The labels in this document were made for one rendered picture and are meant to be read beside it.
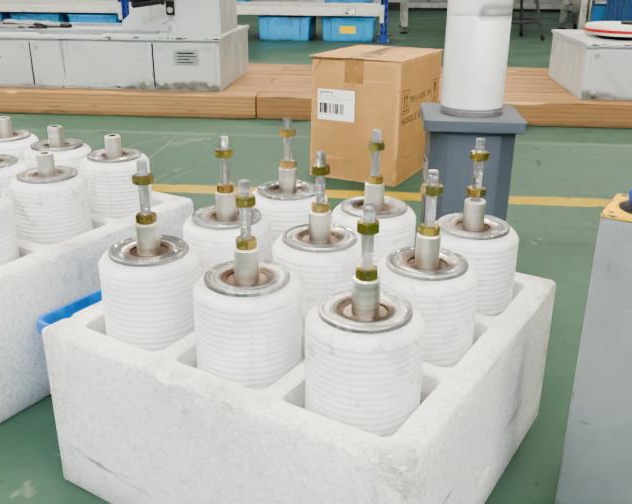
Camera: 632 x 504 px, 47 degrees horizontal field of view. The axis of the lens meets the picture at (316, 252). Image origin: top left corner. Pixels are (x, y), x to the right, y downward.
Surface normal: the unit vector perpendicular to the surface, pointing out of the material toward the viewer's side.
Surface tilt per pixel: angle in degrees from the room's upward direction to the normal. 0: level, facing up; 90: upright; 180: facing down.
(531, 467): 0
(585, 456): 90
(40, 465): 0
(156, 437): 90
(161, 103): 90
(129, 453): 90
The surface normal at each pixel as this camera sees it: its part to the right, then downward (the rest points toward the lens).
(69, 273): 0.86, 0.19
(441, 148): -0.78, 0.27
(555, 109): -0.10, 0.37
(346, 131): -0.46, 0.31
